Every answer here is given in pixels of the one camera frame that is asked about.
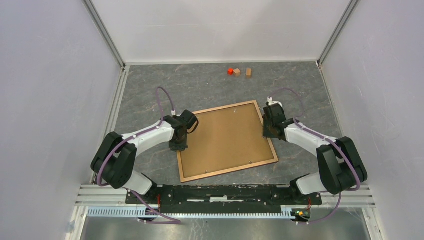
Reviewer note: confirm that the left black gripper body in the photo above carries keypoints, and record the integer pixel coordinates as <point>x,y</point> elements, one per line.
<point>178,144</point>

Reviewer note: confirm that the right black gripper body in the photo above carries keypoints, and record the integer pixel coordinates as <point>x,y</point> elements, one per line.
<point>266,126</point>

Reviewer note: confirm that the brown cardboard backing board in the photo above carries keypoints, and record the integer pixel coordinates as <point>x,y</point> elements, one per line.
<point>228,139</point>

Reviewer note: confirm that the tan wooden block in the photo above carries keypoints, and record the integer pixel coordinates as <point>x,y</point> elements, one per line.
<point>248,73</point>

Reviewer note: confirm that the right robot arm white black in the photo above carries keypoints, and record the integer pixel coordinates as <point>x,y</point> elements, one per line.
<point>340,167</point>

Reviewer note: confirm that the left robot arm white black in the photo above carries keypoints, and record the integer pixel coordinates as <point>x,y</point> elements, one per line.
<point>115,159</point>

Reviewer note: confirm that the tan wooden cube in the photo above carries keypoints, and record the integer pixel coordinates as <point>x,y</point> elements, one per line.
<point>237,72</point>

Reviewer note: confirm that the red small cube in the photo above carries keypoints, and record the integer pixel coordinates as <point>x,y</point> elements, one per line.
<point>230,71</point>

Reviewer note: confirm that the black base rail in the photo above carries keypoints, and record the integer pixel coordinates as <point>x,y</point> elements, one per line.
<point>227,199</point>

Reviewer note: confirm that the white cable duct strip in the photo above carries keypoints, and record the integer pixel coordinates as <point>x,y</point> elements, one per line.
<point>144,213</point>

